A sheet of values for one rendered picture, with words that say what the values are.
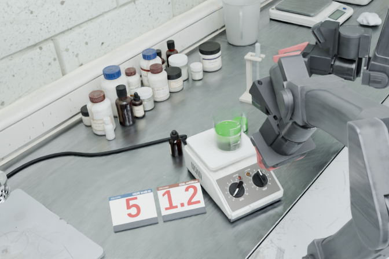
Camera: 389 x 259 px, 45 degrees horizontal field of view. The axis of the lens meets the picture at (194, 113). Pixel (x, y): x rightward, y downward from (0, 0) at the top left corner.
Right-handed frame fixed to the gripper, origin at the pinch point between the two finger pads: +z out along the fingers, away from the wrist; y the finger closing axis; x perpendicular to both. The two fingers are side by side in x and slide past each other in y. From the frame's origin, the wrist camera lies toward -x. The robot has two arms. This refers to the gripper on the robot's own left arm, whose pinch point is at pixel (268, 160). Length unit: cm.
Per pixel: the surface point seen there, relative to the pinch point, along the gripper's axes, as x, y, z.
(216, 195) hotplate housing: 0.6, 9.5, 8.9
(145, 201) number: -4.9, 22.5, 13.7
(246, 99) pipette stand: -24.8, -16.8, 27.4
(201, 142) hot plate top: -11.6, 6.8, 10.4
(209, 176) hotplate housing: -3.4, 9.4, 8.2
